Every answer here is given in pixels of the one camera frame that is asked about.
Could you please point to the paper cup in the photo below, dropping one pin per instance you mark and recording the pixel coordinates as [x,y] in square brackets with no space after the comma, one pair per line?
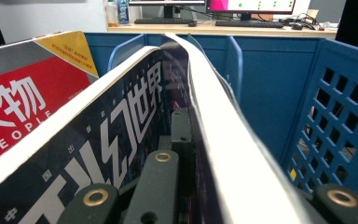
[312,14]

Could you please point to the blue label drink bottle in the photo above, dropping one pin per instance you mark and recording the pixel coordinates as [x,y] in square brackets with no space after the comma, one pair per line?
[123,12]

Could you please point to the black keyboard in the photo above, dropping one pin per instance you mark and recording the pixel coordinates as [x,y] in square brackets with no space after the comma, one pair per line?
[248,24]
[163,21]

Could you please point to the yellow drink bottle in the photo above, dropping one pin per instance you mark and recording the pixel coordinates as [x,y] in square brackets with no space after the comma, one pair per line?
[111,14]

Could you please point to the dark magazine with white characters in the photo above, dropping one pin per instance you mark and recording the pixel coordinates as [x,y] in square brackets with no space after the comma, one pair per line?
[90,149]

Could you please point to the grey magazine with red label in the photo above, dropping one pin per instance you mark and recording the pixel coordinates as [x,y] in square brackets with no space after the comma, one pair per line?
[28,81]

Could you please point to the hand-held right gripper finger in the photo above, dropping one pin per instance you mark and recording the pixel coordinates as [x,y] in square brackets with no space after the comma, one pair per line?
[183,130]

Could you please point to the purple magazine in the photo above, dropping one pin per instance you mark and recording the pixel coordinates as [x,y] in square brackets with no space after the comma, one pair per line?
[230,155]

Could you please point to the black computer mouse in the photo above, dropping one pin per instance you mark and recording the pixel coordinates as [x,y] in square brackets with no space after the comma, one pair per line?
[192,23]

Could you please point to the computer monitor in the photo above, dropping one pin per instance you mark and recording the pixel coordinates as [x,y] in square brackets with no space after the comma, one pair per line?
[251,5]
[167,2]

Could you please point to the blue plastic file rack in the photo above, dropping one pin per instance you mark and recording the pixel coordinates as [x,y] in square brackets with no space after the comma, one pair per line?
[267,93]

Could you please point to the light wooden desk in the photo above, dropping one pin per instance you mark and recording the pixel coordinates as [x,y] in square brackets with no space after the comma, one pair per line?
[205,29]

